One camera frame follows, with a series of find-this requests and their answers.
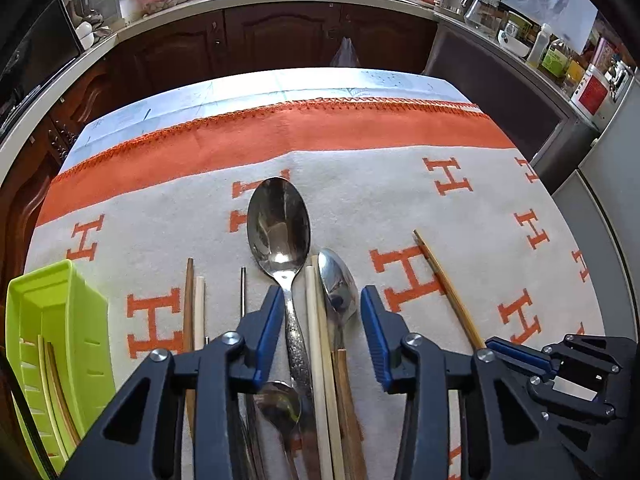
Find grey steel appliance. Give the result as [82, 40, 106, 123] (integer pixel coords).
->
[422, 22, 601, 196]

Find white plastic bottle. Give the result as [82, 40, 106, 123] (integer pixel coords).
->
[527, 22, 553, 68]

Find hanging plastic bag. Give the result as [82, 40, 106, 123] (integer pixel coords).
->
[330, 35, 361, 67]

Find small steel spoon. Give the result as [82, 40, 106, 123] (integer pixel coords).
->
[254, 381, 303, 480]

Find large steel spoon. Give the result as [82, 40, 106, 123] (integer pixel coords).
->
[246, 176, 323, 480]

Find steel fork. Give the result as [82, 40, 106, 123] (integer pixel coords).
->
[244, 394, 268, 480]

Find light blue tablecloth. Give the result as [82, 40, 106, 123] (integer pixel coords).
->
[65, 67, 483, 171]

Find grey refrigerator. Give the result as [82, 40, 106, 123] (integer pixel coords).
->
[550, 60, 640, 346]

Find green plastic utensil tray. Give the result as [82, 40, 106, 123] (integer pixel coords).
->
[5, 260, 117, 478]

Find white bowl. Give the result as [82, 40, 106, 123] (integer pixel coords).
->
[497, 30, 531, 58]

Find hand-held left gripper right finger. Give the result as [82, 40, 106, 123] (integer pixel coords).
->
[360, 285, 566, 480]

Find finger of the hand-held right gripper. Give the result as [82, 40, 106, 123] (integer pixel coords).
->
[486, 338, 623, 419]
[542, 334, 640, 401]

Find glass teapot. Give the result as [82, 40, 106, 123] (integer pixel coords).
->
[462, 0, 506, 38]

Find orange and white printed blanket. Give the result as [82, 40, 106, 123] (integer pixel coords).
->
[22, 97, 608, 480]

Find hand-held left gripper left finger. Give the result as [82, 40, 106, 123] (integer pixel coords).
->
[60, 285, 287, 480]

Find medium steel spoon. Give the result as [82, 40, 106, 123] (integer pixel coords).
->
[317, 248, 361, 356]

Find green label bottle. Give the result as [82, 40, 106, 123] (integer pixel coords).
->
[540, 35, 576, 78]

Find red label jar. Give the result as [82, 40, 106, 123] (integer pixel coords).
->
[570, 62, 621, 118]

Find dark wood chopstick patterned end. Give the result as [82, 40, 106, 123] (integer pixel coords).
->
[182, 258, 197, 438]

